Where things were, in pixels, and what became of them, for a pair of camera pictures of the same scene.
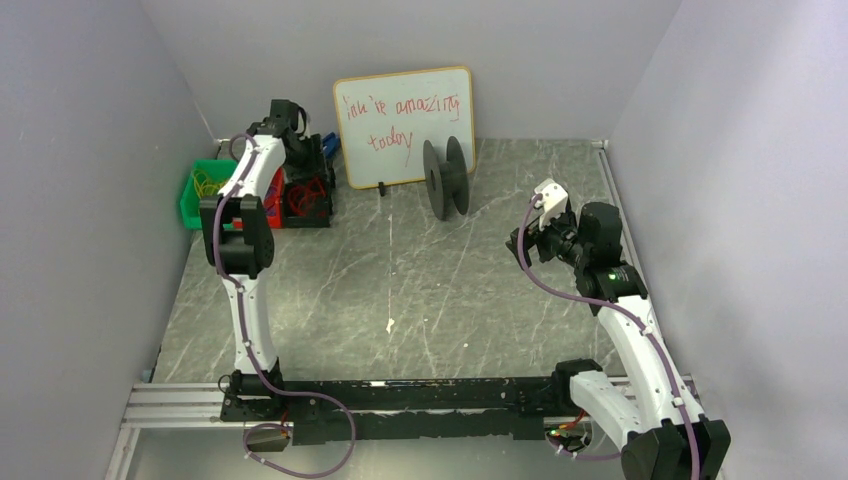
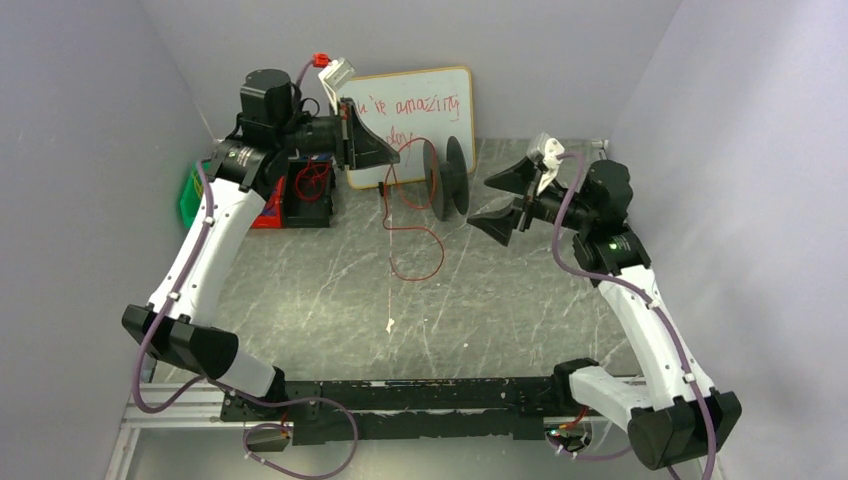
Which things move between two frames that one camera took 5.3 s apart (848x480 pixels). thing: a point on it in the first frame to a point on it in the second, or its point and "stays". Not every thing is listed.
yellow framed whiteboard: (387, 120) stays
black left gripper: (308, 168) to (348, 134)
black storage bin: (309, 184) stays
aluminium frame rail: (201, 402) stays
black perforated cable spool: (447, 184) stays
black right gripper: (530, 240) to (527, 201)
